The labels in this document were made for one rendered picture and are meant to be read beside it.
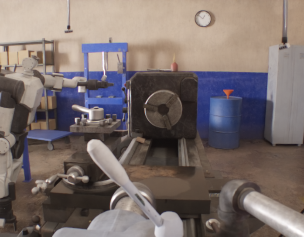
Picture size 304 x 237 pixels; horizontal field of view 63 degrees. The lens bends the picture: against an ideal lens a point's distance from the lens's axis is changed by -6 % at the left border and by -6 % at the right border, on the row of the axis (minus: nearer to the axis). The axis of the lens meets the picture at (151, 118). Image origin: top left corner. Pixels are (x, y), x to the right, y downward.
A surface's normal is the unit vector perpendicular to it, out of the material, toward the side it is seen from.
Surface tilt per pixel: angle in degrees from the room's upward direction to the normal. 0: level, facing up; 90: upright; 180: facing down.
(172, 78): 90
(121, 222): 7
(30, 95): 99
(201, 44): 90
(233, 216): 85
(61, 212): 90
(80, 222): 0
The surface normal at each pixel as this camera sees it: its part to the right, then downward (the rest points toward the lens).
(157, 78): -0.09, 0.18
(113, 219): -0.08, -0.99
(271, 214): -0.88, -0.41
